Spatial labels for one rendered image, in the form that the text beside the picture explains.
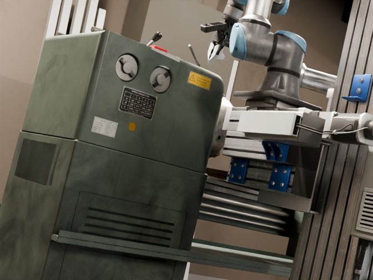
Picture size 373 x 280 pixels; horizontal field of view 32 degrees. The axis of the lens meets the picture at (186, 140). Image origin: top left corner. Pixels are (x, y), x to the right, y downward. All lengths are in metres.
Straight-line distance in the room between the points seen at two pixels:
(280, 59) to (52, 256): 1.02
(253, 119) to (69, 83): 0.70
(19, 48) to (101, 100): 2.88
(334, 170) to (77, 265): 0.92
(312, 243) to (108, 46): 0.95
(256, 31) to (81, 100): 0.64
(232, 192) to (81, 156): 0.81
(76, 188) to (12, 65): 2.92
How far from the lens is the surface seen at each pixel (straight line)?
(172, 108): 2.43
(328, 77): 2.78
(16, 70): 5.09
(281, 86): 2.24
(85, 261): 2.32
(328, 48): 6.73
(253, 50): 2.24
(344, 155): 2.17
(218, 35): 2.77
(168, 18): 5.20
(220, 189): 2.75
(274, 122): 1.97
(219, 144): 2.74
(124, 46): 2.31
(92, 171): 2.27
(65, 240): 2.21
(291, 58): 2.27
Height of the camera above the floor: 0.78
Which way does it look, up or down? 4 degrees up
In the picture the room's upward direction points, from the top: 13 degrees clockwise
